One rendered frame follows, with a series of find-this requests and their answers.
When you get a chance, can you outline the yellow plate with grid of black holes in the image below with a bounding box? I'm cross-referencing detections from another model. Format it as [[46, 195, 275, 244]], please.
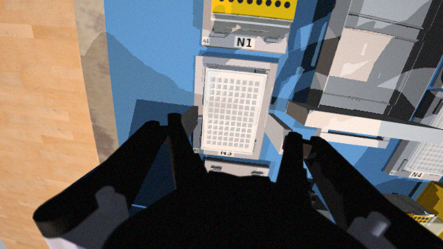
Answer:
[[211, 0, 297, 38]]

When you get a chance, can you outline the white multiwell plate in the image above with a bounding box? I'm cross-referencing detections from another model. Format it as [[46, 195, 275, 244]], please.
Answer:
[[403, 105, 443, 176]]

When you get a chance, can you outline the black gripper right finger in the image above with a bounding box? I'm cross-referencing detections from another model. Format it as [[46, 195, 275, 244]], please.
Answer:
[[264, 113, 443, 249]]

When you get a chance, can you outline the white multi-well plate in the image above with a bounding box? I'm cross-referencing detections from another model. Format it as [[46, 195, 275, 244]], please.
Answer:
[[201, 68, 267, 155]]

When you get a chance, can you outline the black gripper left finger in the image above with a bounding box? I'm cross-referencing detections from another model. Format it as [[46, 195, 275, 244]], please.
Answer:
[[33, 106, 227, 249]]

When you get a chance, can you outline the yellow bin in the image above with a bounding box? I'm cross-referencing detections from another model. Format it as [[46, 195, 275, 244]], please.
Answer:
[[416, 182, 443, 220]]

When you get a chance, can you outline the blue bench mat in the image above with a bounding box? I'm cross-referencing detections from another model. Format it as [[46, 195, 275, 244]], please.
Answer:
[[104, 0, 443, 201]]

